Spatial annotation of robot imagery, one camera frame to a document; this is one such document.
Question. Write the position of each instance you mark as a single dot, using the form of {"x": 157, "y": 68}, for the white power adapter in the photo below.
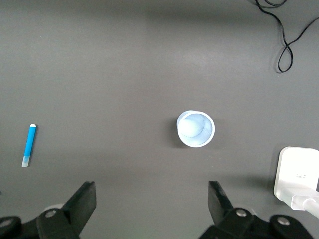
{"x": 296, "y": 164}

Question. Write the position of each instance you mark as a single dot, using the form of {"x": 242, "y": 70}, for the translucent blue plastic cup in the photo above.
{"x": 199, "y": 140}

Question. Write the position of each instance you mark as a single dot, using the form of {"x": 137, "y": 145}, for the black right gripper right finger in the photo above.
{"x": 221, "y": 206}

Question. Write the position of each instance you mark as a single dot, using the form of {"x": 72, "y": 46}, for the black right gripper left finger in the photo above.
{"x": 79, "y": 206}

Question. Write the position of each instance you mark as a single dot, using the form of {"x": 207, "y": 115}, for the blue marker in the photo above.
{"x": 30, "y": 144}

